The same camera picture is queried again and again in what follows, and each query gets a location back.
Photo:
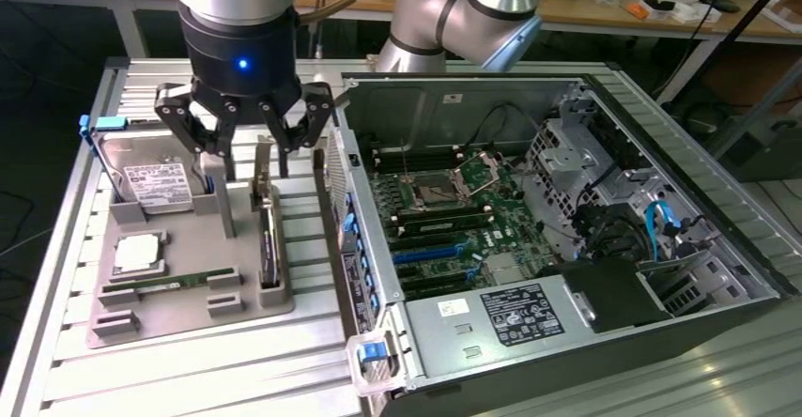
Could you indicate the hard disk with blue carrier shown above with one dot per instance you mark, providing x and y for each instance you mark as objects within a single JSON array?
[{"x": 156, "y": 182}]

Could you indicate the black RAM stick with label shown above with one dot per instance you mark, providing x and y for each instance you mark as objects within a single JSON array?
[{"x": 445, "y": 226}]

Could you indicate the open black PC case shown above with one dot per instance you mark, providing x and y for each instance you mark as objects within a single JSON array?
[{"x": 626, "y": 342}]

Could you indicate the grey parts rack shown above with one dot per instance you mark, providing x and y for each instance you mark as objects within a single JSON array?
[{"x": 188, "y": 248}]

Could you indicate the black fan shroud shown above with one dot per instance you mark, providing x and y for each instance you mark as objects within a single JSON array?
[{"x": 602, "y": 295}]

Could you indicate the grey power supply unit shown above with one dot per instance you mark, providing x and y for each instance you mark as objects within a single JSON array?
[{"x": 438, "y": 342}]

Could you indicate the orange and white box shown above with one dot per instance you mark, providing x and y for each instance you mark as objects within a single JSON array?
[{"x": 664, "y": 10}]

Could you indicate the green motherboard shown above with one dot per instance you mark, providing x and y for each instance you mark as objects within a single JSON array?
[{"x": 501, "y": 220}]

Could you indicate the CPU socket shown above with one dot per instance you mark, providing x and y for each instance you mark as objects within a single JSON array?
[{"x": 433, "y": 190}]

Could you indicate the metal disk bay cage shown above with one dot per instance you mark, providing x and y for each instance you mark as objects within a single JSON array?
[{"x": 563, "y": 159}]

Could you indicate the black tripod pole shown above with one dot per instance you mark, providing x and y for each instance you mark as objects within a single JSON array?
[{"x": 733, "y": 32}]

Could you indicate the silver CPU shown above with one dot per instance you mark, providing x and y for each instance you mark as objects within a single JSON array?
[{"x": 138, "y": 252}]

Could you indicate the green RAM stick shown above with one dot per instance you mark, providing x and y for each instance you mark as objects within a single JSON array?
[{"x": 175, "y": 280}]

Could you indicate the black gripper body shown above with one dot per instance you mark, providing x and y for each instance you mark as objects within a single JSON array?
[{"x": 238, "y": 46}]

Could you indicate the black graphics card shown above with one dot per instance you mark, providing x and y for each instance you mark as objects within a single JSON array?
[{"x": 270, "y": 248}]

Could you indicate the silver chipset heat sink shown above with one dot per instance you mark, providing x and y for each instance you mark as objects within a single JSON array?
[{"x": 506, "y": 267}]

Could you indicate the blue case latch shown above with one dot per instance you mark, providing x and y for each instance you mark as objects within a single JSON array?
[{"x": 370, "y": 351}]

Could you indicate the blue expansion slot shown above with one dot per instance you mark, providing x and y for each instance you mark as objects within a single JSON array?
[{"x": 433, "y": 253}]

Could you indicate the black box on floor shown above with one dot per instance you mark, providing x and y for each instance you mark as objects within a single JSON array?
[{"x": 765, "y": 154}]

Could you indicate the metal socket cover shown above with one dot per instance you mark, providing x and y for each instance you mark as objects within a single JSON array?
[{"x": 478, "y": 169}]

